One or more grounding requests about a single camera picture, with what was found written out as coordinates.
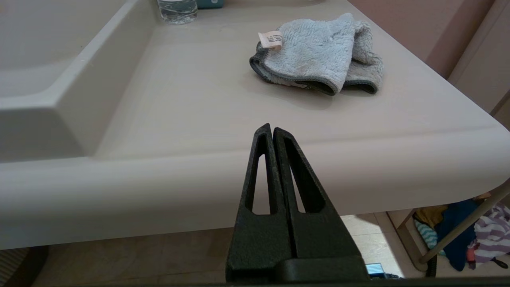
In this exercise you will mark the clear bottle with grey cap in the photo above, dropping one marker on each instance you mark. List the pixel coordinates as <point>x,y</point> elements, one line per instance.
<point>177,12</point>

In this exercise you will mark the pile of clothes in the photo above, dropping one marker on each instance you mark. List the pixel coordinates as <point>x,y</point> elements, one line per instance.
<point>462,227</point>

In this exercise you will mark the grey fluffy cleaning cloth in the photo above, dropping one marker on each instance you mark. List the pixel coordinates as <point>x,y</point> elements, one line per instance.
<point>310,52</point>

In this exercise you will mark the purple white striped garment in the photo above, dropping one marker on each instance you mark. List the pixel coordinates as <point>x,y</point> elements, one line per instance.
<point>492,235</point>

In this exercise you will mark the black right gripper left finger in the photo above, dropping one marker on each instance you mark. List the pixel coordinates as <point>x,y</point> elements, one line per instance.
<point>259,239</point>

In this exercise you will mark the beige sink basin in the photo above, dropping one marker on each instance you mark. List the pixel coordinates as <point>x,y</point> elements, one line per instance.
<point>32,40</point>

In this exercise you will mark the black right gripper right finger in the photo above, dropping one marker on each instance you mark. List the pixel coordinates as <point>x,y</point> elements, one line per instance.
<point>322,239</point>

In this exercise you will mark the dark blue garment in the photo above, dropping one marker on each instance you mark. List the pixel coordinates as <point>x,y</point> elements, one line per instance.
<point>458,223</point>

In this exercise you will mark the teal striped garment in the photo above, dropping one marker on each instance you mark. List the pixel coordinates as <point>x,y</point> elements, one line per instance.
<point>428,237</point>

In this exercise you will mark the paper packet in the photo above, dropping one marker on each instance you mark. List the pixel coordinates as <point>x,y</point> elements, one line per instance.
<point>209,3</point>

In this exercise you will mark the small blue device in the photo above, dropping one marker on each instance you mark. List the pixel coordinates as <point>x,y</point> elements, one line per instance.
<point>374,270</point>

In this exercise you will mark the yellow garment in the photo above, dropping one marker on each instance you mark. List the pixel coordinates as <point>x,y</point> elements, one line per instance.
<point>430,215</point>

